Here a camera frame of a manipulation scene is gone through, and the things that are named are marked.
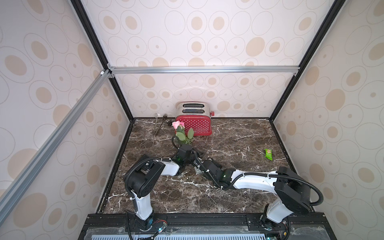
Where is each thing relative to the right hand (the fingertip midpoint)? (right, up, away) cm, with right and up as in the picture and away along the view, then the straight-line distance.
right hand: (214, 161), depth 88 cm
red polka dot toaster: (-11, +28, +8) cm, 32 cm away
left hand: (-2, +5, +1) cm, 6 cm away
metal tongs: (-40, +21, +26) cm, 53 cm away
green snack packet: (+38, +3, +11) cm, 39 cm away
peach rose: (-17, +14, +2) cm, 22 cm away
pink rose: (-23, +23, +2) cm, 32 cm away
